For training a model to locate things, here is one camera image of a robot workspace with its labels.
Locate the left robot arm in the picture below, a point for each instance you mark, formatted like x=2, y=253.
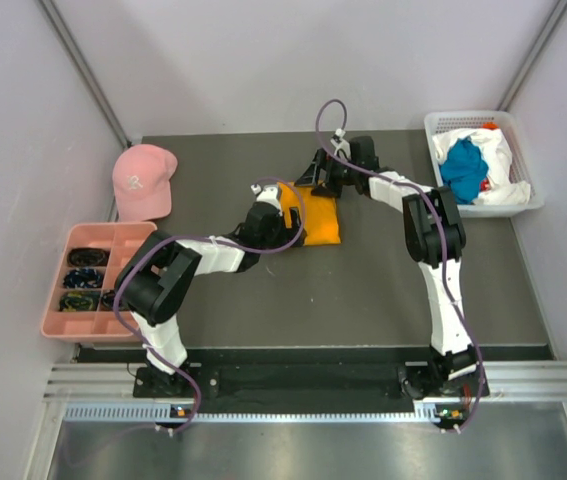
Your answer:
x=154, y=283

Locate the pink divided organizer tray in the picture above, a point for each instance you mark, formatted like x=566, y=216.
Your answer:
x=95, y=327

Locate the black folded socks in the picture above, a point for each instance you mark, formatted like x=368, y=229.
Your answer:
x=83, y=257

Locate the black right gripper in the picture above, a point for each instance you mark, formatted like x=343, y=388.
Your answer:
x=311, y=177

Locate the blue t shirt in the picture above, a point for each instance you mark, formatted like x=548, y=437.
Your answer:
x=464, y=170

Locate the white t shirt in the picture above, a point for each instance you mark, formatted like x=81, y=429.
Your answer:
x=497, y=189

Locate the orange t shirt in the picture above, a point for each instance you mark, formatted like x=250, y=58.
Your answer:
x=321, y=225

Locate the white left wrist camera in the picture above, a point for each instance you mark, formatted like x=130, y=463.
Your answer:
x=266, y=200

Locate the dark patterned socks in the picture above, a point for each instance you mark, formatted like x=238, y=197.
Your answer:
x=107, y=300

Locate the green patterned socks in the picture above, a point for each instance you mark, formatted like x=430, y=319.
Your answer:
x=79, y=301

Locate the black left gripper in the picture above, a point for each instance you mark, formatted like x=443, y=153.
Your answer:
x=289, y=235

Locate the pink baseball cap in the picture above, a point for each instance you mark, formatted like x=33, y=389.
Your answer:
x=142, y=183

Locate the aluminium frame rail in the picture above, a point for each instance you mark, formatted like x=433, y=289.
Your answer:
x=115, y=392

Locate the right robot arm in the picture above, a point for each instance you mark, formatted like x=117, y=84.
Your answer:
x=434, y=237

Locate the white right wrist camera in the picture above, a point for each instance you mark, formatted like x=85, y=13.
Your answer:
x=341, y=146

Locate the orange garment in basket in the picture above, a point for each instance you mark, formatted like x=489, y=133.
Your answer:
x=490, y=126

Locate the blue patterned socks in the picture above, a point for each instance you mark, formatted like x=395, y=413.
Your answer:
x=83, y=278

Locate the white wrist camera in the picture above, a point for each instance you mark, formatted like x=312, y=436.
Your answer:
x=266, y=200
x=341, y=146

